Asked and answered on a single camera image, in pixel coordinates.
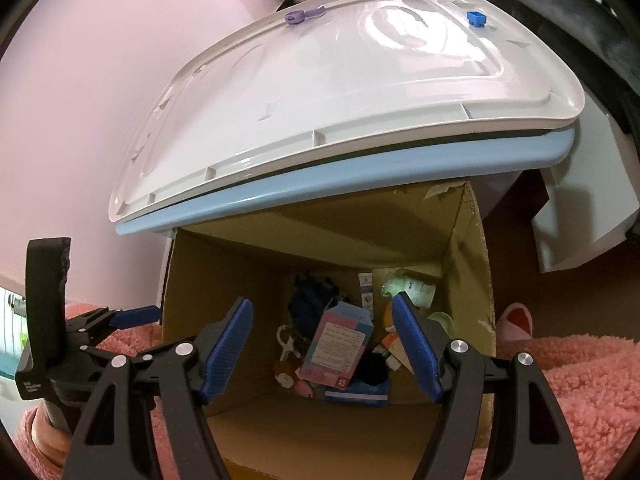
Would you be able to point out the small blue cap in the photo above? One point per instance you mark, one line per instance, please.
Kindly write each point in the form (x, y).
(476, 19)

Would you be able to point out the white toothpaste tube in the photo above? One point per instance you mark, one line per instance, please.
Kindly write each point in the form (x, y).
(366, 292)

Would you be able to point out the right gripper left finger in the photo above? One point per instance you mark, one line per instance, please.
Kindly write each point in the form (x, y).
(114, 437)

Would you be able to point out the pink blue carton box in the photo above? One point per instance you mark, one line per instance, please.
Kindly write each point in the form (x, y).
(340, 339)

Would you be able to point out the white plastic table lid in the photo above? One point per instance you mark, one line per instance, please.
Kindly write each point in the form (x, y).
(367, 74)

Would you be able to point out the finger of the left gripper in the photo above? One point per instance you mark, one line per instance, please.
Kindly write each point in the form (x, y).
(135, 317)

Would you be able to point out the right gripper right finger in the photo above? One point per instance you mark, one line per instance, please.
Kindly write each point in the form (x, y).
(529, 436)

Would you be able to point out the blue foil wrapper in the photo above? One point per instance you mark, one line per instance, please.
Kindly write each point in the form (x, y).
(360, 393)

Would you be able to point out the person left hand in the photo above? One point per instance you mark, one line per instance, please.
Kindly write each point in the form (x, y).
(50, 443)

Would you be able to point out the green cotton pad canister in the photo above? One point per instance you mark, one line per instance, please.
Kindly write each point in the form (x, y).
(418, 289)

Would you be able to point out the brown cardboard box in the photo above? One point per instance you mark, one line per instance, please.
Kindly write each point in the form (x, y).
(322, 388)

